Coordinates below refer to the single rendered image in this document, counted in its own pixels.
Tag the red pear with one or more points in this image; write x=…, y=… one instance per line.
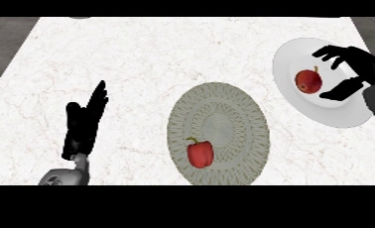
x=309, y=81

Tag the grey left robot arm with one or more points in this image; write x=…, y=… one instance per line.
x=73, y=172

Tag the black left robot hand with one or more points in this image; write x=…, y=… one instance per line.
x=85, y=123

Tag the grey-green round woven placemat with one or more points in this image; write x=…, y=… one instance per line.
x=219, y=134

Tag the red bell pepper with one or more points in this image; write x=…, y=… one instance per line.
x=200, y=153

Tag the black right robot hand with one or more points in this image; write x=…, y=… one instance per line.
x=359, y=61

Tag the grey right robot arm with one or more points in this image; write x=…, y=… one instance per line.
x=370, y=101

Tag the white round plate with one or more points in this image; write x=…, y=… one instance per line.
x=318, y=83

